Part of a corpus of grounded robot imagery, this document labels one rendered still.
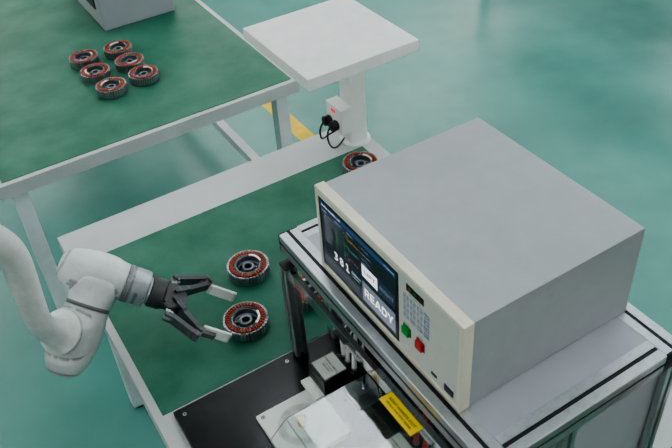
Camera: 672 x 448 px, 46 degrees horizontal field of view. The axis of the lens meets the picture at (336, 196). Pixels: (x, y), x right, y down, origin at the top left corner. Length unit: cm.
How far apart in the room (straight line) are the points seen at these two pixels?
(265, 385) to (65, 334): 45
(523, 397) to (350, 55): 108
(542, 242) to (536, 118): 277
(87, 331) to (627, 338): 114
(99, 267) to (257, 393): 46
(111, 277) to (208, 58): 146
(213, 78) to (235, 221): 85
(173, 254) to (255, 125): 194
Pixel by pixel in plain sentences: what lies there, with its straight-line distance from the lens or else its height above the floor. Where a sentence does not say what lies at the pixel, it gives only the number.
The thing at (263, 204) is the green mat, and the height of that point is 75.
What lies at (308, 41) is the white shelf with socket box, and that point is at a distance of 220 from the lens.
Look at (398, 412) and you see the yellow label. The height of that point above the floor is 107.
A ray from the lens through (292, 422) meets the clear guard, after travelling 142.
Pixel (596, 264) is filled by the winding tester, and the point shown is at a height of 129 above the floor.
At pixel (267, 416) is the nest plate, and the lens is 179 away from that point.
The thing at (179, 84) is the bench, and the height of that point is 75.
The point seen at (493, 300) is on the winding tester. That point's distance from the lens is 125.
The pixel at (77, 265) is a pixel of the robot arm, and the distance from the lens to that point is 189.
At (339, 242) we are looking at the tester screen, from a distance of 147.
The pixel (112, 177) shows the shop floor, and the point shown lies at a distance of 393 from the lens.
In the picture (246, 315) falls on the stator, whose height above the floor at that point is 78.
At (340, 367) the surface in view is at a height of 92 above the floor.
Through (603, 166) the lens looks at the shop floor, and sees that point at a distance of 382.
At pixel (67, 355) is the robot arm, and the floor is 88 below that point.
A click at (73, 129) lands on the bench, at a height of 75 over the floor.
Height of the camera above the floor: 221
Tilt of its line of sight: 38 degrees down
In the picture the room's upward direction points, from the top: 4 degrees counter-clockwise
